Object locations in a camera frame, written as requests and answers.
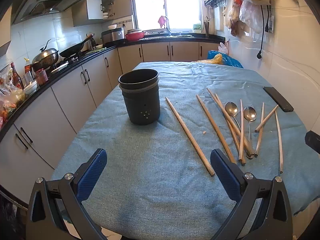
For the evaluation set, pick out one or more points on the black wok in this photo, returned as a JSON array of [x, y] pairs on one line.
[[75, 48]]

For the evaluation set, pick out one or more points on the dark utensil holder cup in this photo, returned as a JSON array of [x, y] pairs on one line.
[[140, 91]]

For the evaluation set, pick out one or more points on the steel pot with lid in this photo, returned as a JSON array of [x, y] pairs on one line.
[[45, 59]]

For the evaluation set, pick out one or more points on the faucet with pink cloth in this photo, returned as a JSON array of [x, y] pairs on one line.
[[164, 22]]

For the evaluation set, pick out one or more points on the range hood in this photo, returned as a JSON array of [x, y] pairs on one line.
[[23, 10]]

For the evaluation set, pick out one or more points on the white bowl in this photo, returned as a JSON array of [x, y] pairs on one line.
[[31, 88]]

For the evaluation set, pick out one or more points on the black smartphone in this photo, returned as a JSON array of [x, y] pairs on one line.
[[279, 99]]

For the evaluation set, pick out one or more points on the blue plastic bag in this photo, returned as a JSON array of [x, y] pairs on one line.
[[227, 60]]

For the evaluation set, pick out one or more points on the hanging plastic bags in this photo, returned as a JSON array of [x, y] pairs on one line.
[[240, 13]]

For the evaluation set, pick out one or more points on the food bags on counter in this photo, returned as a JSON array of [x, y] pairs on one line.
[[11, 96]]

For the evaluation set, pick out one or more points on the red jar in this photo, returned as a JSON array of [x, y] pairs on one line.
[[41, 77]]

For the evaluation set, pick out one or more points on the rice cooker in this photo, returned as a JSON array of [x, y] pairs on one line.
[[113, 35]]

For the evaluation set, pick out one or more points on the red basin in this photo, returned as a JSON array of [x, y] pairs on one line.
[[132, 37]]

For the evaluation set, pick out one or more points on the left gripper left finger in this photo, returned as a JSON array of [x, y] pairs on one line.
[[44, 219]]

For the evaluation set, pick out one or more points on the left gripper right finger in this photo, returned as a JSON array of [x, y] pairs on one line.
[[274, 217]]

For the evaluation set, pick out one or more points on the sauce bottle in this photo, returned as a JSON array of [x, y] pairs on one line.
[[16, 79]]

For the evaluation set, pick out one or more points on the steel spoon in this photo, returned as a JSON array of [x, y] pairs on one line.
[[250, 115], [232, 110]]

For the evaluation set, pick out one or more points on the yellow plastic bag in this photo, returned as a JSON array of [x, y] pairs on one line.
[[217, 59]]

